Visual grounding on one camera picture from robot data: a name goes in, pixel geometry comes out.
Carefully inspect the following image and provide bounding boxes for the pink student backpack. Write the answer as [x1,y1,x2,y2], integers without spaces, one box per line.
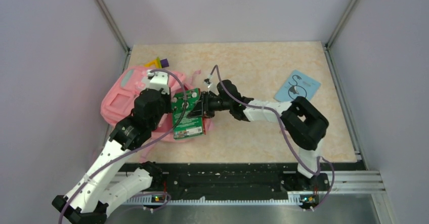
[101,66,213,163]

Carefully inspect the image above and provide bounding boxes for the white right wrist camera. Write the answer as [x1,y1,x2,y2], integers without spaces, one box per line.
[203,77,216,91]

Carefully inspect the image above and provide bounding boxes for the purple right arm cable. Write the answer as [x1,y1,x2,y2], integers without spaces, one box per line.
[209,64,336,211]

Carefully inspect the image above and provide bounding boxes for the light blue thin booklet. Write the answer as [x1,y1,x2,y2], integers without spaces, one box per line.
[274,70,321,102]

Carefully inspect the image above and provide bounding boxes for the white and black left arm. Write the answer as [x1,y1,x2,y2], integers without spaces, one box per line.
[52,88,171,223]

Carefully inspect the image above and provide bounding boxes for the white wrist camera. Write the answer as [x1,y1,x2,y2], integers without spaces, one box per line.
[203,77,216,91]
[142,71,170,95]

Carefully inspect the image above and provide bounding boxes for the aluminium frame rail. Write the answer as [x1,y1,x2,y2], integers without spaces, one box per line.
[122,165,395,223]

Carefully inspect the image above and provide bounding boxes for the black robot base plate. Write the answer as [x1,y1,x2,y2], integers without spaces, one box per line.
[148,163,329,201]

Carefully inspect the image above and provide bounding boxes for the yellow and purple toy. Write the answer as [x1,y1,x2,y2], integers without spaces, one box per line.
[144,57,169,69]

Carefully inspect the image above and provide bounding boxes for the green paperback book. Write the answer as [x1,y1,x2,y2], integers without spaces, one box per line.
[171,88,205,141]

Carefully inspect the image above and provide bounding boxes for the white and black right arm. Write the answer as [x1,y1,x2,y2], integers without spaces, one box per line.
[187,80,329,190]

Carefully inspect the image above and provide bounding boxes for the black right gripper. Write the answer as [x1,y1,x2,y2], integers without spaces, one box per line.
[188,91,232,119]

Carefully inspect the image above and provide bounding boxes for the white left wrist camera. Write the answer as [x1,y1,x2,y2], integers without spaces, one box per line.
[142,71,170,95]

